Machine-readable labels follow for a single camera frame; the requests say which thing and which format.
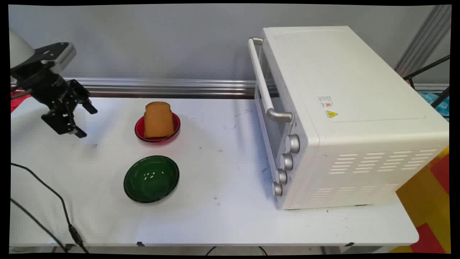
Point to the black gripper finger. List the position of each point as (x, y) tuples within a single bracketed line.
[(84, 97), (61, 120)]

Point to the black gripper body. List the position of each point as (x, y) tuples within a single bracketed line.
[(46, 88)]

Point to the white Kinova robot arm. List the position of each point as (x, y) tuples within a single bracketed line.
[(18, 48)]

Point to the red cloth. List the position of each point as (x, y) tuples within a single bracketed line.
[(18, 103)]

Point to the red bowl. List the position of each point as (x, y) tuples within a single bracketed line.
[(140, 133)]

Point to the brown bread slice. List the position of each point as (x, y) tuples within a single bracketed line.
[(158, 120)]

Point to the green bowl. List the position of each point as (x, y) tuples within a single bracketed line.
[(151, 179)]

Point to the small silver oven knob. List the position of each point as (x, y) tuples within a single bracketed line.
[(277, 189)]

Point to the large silver oven knob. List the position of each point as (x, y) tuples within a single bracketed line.
[(293, 144)]

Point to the white label sticker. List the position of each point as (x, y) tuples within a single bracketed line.
[(325, 101)]

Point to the yellow warning sticker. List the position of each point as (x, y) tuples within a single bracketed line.
[(331, 114)]

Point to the white toaster oven body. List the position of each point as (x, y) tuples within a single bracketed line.
[(359, 108)]

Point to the black stand leg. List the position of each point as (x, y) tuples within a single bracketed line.
[(427, 67)]

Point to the blue patterned item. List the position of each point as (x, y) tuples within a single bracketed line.
[(436, 99)]

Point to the yellow red floor mat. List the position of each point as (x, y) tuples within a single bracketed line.
[(427, 201)]

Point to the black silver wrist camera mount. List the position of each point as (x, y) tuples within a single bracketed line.
[(59, 54)]

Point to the aluminium rail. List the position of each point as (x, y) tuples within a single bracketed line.
[(161, 87)]

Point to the aluminium profile post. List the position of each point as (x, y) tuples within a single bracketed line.
[(422, 41)]

